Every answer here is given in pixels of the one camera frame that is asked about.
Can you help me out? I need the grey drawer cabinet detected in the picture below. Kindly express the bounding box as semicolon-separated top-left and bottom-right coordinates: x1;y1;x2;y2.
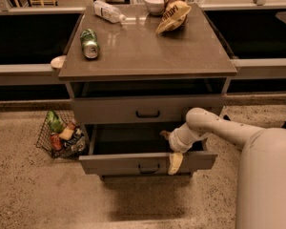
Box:
58;3;238;181

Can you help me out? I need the yellow packet in basket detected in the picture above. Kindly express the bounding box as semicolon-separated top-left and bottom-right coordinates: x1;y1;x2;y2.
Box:
59;127;73;140

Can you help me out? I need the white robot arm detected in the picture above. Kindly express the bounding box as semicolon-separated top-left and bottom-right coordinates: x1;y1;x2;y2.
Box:
160;108;286;229

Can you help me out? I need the white bowl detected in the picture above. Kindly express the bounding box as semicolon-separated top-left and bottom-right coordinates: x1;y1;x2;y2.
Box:
143;0;164;15

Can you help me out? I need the grey top drawer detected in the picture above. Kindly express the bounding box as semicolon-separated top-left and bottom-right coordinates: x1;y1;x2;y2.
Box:
71;94;224;124

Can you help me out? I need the yellow chip bag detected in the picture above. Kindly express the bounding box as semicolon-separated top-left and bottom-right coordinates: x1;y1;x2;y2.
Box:
155;0;192;34

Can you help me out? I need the green soda can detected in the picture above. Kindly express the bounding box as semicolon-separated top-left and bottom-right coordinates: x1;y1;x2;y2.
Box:
80;29;100;59

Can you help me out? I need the grey drawer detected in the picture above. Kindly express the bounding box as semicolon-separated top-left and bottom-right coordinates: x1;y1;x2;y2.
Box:
71;94;224;124
78;123;218;177

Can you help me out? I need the dark blue snack bag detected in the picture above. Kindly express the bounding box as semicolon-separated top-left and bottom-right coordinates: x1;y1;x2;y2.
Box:
64;128;86;154

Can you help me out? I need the green chip bag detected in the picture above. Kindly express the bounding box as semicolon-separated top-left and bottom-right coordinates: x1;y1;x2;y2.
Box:
46;111;64;134

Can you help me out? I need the clear plastic water bottle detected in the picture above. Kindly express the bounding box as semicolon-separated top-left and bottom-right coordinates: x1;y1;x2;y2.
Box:
93;0;126;24

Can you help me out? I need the small round beige disc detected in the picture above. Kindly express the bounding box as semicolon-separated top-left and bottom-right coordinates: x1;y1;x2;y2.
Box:
51;55;66;69

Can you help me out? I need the black wire basket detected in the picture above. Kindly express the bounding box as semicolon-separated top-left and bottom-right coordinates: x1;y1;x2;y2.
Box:
36;111;87;158

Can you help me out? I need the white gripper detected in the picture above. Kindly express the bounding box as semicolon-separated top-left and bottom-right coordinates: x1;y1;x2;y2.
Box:
159;128;193;176

